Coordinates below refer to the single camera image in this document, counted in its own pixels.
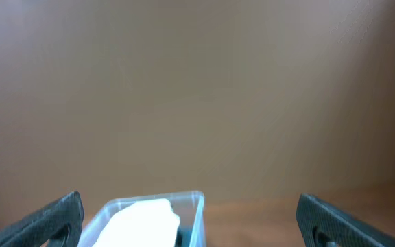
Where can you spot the cream cloth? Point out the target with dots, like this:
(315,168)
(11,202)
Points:
(148,223)

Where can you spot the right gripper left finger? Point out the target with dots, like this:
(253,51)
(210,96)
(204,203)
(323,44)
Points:
(56,224)

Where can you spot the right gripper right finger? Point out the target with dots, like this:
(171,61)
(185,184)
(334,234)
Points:
(322,224)

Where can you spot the clear plastic storage bin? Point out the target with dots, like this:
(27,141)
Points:
(188,205)

